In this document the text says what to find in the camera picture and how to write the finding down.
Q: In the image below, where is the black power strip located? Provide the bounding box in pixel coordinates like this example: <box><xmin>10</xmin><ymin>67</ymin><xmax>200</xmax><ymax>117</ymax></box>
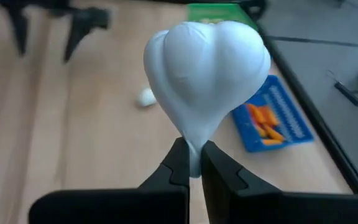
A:
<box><xmin>334</xmin><ymin>81</ymin><xmax>358</xmax><ymax>107</ymax></box>

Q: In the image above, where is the large white toy garlic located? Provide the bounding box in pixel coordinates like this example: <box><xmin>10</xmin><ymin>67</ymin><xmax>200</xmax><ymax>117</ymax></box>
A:
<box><xmin>143</xmin><ymin>20</ymin><xmax>272</xmax><ymax>179</ymax></box>

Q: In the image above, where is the small white toy garlic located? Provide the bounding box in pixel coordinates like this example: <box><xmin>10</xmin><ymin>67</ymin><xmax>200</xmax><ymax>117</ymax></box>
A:
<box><xmin>137</xmin><ymin>87</ymin><xmax>157</xmax><ymax>108</ymax></box>

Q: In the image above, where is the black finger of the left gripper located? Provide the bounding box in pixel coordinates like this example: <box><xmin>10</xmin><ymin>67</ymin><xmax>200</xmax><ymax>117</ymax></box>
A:
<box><xmin>63</xmin><ymin>17</ymin><xmax>89</xmax><ymax>63</ymax></box>
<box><xmin>9</xmin><ymin>8</ymin><xmax>30</xmax><ymax>57</ymax></box>

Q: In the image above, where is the blue plastic basket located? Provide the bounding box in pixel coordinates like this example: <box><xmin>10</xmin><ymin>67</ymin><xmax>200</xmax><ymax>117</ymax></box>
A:
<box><xmin>231</xmin><ymin>74</ymin><xmax>315</xmax><ymax>154</ymax></box>

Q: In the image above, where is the green plastic basket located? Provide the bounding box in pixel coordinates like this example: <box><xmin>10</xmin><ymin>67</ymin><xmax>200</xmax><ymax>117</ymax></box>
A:
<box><xmin>186</xmin><ymin>2</ymin><xmax>259</xmax><ymax>30</ymax></box>

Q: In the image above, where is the black metal table frame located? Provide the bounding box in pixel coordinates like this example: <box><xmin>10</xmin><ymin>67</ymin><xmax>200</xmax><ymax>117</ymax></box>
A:
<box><xmin>241</xmin><ymin>0</ymin><xmax>358</xmax><ymax>195</ymax></box>

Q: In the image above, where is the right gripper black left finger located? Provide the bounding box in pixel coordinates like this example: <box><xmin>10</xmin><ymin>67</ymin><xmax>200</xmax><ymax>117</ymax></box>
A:
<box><xmin>28</xmin><ymin>136</ymin><xmax>191</xmax><ymax>224</ymax></box>

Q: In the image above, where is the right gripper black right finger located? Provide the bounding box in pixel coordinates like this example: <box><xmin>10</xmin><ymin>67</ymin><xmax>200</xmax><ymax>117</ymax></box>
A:
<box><xmin>200</xmin><ymin>139</ymin><xmax>358</xmax><ymax>224</ymax></box>

